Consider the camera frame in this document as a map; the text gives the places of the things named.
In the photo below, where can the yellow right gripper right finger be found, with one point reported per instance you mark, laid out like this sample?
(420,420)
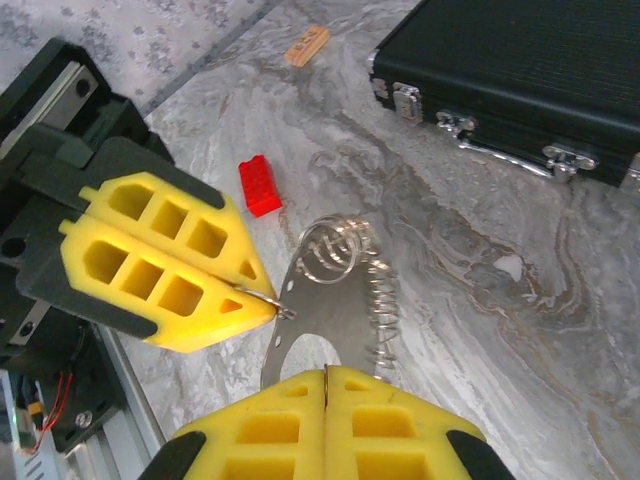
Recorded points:
(345,415)

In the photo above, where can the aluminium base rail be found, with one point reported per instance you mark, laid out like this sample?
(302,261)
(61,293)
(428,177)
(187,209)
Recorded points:
(130,425)

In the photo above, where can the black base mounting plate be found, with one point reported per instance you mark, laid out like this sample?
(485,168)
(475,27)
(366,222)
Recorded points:
(95,390)

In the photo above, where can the black ribbed carrying case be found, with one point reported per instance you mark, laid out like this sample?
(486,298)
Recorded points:
(525,65)

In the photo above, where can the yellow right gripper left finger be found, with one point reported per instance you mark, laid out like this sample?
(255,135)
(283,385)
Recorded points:
(300,415)

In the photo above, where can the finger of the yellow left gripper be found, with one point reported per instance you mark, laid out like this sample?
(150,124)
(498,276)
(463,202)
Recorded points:
(210,320)
(200,210)

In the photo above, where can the small wooden block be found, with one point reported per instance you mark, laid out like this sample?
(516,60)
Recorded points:
(307,45)

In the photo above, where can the red toy brick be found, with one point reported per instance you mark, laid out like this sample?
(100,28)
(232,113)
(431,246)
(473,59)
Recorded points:
(260,187)

